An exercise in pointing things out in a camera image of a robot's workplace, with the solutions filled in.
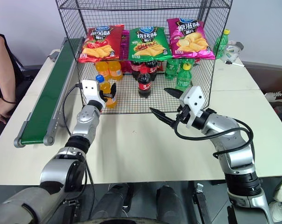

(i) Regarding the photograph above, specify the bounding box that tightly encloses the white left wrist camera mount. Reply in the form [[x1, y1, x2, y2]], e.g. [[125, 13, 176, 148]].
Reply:
[[81, 79, 108, 110]]

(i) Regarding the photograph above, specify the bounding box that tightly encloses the black wire mesh rack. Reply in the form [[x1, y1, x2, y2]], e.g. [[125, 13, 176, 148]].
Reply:
[[55, 0, 234, 115]]

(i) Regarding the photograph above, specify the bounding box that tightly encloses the orange soda bottle blue cap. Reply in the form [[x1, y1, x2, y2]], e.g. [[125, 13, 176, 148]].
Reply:
[[95, 74, 118, 110]]

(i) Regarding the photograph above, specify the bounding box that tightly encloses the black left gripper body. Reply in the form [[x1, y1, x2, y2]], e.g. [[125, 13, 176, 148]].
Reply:
[[99, 90, 110, 103]]

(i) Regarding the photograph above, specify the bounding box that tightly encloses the black metal bracket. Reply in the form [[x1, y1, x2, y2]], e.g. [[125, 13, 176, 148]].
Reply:
[[193, 182, 213, 224]]

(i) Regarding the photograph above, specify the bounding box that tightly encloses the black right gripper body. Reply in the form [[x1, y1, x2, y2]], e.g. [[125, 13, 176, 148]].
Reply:
[[175, 104, 191, 125]]

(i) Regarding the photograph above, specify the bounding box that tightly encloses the cola bottle red label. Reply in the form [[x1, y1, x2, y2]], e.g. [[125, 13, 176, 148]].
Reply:
[[144, 59, 159, 82], [131, 60, 144, 80], [137, 67, 153, 99]]

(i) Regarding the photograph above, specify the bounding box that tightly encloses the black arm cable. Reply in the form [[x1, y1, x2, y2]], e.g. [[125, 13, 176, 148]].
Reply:
[[173, 115, 256, 160], [62, 83, 83, 136]]

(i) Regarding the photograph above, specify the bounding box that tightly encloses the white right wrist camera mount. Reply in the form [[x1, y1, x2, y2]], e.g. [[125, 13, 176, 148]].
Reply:
[[179, 86, 206, 129]]

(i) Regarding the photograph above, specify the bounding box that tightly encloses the magenta chips bag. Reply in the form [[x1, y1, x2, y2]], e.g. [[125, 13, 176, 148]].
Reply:
[[166, 18, 216, 60]]

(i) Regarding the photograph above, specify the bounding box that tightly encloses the green chips bag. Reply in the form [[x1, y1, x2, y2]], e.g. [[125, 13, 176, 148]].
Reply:
[[127, 26, 173, 61]]

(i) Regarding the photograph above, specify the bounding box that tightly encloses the white marker pen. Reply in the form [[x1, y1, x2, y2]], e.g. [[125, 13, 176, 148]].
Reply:
[[224, 61, 246, 68]]

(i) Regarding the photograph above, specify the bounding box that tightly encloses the green conveyor belt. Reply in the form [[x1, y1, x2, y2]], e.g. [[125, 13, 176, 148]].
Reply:
[[14, 36, 83, 148]]

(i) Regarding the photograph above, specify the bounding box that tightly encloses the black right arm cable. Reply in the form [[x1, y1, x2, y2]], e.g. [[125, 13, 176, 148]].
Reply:
[[173, 115, 256, 160]]

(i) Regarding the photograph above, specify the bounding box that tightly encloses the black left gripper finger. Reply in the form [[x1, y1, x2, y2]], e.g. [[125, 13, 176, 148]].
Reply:
[[107, 82, 117, 99]]

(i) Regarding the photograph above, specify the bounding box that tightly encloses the dark rounded robot leg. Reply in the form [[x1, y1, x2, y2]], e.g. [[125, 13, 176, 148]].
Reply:
[[93, 182, 135, 221], [155, 185, 186, 222]]

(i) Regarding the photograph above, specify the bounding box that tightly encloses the green soda bottle yellow cap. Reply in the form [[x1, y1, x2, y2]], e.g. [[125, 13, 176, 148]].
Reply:
[[176, 63, 193, 92], [213, 28, 231, 60]]

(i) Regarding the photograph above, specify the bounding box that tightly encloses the white crumpled bag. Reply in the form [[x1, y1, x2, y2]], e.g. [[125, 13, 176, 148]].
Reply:
[[224, 40, 245, 64]]

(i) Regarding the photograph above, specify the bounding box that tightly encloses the person's black shirt torso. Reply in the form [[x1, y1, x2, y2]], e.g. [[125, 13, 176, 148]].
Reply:
[[0, 29, 27, 98]]

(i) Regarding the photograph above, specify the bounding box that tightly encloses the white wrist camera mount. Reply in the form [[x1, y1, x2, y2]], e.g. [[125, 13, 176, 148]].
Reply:
[[81, 79, 108, 110], [179, 86, 206, 129]]

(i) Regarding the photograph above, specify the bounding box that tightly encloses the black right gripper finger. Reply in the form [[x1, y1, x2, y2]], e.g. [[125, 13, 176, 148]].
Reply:
[[164, 87, 184, 100], [149, 107, 177, 128]]

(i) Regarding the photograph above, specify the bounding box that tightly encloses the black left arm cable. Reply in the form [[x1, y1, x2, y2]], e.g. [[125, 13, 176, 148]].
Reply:
[[62, 83, 83, 136]]

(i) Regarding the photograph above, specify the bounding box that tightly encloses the small magenta snack bag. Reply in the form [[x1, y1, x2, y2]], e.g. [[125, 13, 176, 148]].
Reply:
[[119, 29, 131, 62]]

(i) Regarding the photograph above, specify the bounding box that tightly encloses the red chips bag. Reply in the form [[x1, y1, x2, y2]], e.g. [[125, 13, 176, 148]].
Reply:
[[77, 25, 125, 64]]

